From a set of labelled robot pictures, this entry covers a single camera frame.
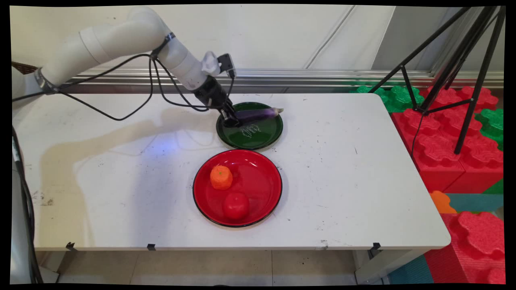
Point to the white table leg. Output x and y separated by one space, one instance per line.
383 268

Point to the teal foam mat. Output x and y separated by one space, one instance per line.
475 202

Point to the orange toy fruit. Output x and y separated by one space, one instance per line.
221 177

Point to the black tripod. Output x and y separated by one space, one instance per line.
459 72

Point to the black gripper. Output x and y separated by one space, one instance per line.
211 94

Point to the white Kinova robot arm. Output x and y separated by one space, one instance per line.
121 36

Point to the large red foam block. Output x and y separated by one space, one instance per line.
439 149

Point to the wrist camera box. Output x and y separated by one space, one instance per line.
226 64

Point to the aluminium wall rail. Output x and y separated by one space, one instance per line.
322 76

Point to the orange foam block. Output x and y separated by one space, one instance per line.
441 202

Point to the brown wicker basket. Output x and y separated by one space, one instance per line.
24 67

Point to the green foam block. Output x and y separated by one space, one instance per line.
492 125
397 98

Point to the black table edge clip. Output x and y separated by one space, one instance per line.
375 246
71 245
151 246

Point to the red toy tomato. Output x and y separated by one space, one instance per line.
236 205

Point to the dark green round plate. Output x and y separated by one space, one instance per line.
258 137

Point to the purple toy eggplant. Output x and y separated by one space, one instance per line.
260 113

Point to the red round plate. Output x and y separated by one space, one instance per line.
256 185

